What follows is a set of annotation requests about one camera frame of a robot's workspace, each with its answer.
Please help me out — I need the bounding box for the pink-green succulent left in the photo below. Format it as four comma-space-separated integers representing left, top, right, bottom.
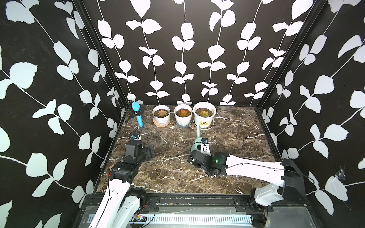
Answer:
154, 109, 169, 118

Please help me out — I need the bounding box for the white ribbed pot left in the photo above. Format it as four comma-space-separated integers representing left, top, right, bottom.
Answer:
152, 105, 170, 126

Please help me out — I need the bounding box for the white perforated strip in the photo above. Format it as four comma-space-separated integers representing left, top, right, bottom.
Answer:
86, 213, 253, 225

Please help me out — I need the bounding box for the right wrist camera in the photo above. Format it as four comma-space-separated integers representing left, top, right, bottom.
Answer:
200, 138, 211, 156

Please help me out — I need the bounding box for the black mini tripod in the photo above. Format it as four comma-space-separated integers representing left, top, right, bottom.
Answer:
124, 105, 145, 123

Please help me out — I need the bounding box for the blue-grey saucer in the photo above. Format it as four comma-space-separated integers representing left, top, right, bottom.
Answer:
175, 122, 191, 128

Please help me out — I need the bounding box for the black front rail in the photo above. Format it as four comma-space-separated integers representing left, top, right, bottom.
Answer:
82, 193, 310, 212

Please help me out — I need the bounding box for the yellow-green succulent right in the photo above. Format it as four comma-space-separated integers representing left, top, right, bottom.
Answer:
195, 108, 213, 118

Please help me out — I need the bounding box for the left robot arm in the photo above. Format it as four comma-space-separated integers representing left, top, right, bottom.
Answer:
89, 139, 156, 228

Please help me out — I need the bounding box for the blue handheld device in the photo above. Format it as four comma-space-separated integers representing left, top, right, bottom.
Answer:
132, 102, 143, 128

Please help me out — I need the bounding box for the peach saucer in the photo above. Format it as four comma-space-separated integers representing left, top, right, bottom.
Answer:
153, 119, 171, 127

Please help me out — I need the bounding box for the white saucer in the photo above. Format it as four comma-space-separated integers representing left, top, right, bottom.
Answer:
200, 123, 214, 131

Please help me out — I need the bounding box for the small circuit board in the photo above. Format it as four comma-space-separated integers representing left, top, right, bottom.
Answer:
131, 215, 148, 223

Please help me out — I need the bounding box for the white round pot right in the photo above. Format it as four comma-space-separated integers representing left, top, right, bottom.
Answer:
193, 102, 216, 127

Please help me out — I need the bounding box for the white fluted pot middle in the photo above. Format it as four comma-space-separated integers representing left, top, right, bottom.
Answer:
174, 104, 193, 125

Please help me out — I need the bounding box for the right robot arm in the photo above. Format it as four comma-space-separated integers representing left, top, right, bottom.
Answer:
188, 150, 307, 206

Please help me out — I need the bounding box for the mint green watering can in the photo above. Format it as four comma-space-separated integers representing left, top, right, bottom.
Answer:
190, 115, 202, 152

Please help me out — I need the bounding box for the orange succulent middle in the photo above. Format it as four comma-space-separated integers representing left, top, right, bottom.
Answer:
175, 108, 191, 118

